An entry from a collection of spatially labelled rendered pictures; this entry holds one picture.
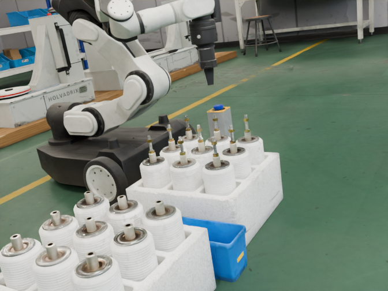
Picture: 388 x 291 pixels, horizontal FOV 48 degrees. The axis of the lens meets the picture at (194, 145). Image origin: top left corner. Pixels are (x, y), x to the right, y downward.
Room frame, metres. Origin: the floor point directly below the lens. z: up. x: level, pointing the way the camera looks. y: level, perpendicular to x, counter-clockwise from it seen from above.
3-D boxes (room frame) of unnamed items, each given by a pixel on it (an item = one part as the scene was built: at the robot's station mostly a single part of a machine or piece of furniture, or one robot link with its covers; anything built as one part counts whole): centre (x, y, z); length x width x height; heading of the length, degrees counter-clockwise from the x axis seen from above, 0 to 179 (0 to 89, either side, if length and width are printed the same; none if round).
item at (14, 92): (3.33, 1.32, 0.29); 0.30 x 0.30 x 0.06
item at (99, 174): (1.64, 0.37, 0.10); 0.20 x 0.05 x 0.20; 55
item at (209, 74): (1.47, -0.09, 0.48); 0.03 x 0.02 x 0.06; 91
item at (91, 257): (0.77, 0.24, 0.26); 0.02 x 0.02 x 0.03
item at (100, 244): (0.93, 0.27, 0.16); 0.10 x 0.10 x 0.18
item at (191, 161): (1.29, 0.04, 0.25); 0.08 x 0.08 x 0.01
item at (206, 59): (1.49, -0.09, 0.57); 0.13 x 0.10 x 0.12; 1
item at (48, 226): (1.00, 0.37, 0.25); 0.08 x 0.08 x 0.01
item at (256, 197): (1.39, -0.02, 0.09); 0.39 x 0.39 x 0.18; 57
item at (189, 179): (1.29, 0.04, 0.16); 0.10 x 0.10 x 0.18
